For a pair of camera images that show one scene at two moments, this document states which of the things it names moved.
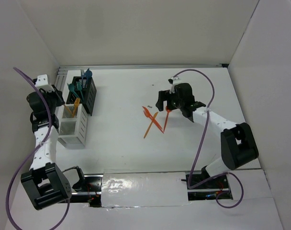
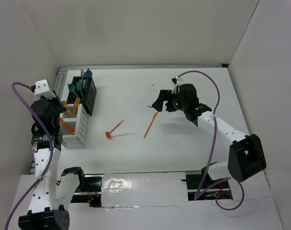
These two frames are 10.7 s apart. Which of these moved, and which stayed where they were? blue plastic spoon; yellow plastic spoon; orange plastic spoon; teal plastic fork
Moved: orange plastic spoon
Stayed: yellow plastic spoon; blue plastic spoon; teal plastic fork
